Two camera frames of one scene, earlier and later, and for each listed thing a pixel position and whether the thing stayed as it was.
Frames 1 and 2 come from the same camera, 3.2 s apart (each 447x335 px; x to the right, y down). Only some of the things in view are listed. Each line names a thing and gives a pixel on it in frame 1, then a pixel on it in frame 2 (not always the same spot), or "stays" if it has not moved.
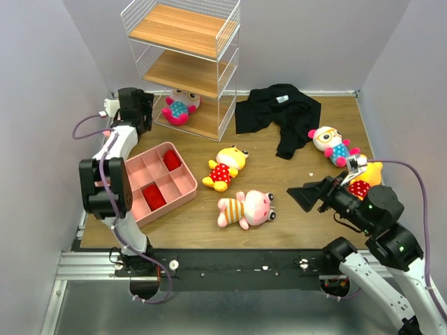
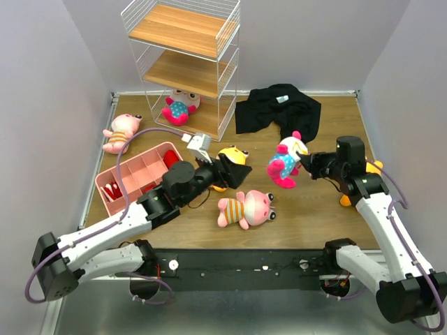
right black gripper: [328, 192] to [315, 165]
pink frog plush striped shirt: [254, 209] stays
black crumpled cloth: [296, 115] stays
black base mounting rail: [225, 270] stays
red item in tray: [171, 160] stays
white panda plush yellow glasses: [329, 140] to [285, 164]
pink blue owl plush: [181, 103] stays
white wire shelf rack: [187, 51] stays
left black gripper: [146, 104] to [227, 173]
